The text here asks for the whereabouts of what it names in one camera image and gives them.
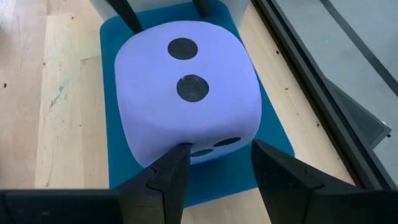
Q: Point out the purple foam die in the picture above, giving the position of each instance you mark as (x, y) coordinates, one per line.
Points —
(186, 118)

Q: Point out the black flat panel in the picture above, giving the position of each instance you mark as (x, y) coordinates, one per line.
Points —
(357, 121)

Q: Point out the teal plastic bin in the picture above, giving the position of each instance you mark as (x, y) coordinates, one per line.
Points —
(217, 180)

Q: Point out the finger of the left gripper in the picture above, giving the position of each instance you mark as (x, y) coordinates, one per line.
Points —
(202, 7)
(126, 15)

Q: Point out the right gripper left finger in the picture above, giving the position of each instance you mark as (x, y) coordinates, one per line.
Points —
(161, 193)

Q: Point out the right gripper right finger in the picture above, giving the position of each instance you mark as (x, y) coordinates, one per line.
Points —
(280, 186)

